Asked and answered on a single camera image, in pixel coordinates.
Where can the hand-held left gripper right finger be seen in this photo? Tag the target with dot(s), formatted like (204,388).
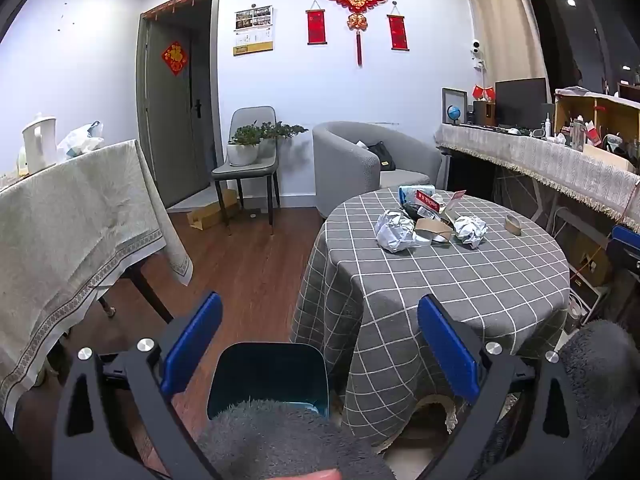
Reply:
(447,350)

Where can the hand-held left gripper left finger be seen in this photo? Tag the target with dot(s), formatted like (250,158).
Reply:
(192,345)

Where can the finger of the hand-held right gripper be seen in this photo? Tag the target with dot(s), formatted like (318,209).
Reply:
(627,237)

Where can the blue trash bin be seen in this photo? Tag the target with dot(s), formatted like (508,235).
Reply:
(265,375)

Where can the small brown tape roll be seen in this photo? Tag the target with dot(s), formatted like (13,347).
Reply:
(515,230)

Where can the white paper ball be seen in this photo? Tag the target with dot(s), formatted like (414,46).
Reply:
(470,230)
(395,232)

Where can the wide cardboard tape core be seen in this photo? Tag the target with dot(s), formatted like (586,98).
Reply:
(432,228)

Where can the black plastic wrapper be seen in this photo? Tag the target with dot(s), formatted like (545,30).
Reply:
(412,210)

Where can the red white card packaging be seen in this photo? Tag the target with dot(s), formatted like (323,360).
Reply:
(429,202)

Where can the blue white tissue pack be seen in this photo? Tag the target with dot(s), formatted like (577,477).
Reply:
(410,195)

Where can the grey checked tablecloth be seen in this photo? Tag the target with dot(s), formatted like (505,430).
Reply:
(475,285)

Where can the fringed beige desk cloth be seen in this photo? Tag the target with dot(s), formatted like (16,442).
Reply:
(550,160)

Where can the glass jar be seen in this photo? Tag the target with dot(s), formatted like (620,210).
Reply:
(580,135)

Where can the flat cardboard box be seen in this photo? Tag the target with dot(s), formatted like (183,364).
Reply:
(205,217)

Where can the wooden desk shelf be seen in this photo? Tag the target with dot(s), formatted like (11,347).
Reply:
(607,110)

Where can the small white bottle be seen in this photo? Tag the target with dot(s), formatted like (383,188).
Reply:
(549,127)

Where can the black monitor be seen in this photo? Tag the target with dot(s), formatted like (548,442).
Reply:
(520,102)

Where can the grey dining chair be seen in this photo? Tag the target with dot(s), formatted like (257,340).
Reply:
(245,172)

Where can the dark brown desk box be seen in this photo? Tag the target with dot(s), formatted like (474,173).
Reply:
(484,112)

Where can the small red desk flag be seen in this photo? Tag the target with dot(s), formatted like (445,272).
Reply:
(489,94)
(478,92)

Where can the black bag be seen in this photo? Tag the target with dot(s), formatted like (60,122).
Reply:
(382,157)

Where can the grey door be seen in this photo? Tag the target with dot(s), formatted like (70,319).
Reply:
(170,135)

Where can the trailing potted plant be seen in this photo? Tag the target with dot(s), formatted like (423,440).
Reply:
(267,147)

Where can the grey armchair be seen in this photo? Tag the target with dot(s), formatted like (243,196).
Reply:
(345,165)

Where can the small blue globe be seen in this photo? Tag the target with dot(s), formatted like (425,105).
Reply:
(454,111)

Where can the white paper sheet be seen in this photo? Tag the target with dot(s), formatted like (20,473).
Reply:
(360,144)

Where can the white plastic bag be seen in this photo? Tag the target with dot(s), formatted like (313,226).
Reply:
(80,142)

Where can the beige curtain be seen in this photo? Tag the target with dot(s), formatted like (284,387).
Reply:
(505,25)

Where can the white electric kettle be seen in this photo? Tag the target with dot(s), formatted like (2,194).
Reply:
(39,142)

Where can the red diamond door decoration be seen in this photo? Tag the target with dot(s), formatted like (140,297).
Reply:
(175,57)

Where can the red hanging scroll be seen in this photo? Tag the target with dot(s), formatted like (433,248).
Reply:
(398,32)
(316,27)

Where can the picture frame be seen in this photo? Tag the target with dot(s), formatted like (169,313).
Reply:
(452,97)

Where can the white security camera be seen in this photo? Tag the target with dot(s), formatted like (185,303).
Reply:
(477,50)

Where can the wall calendar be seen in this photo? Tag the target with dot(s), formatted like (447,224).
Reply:
(254,35)

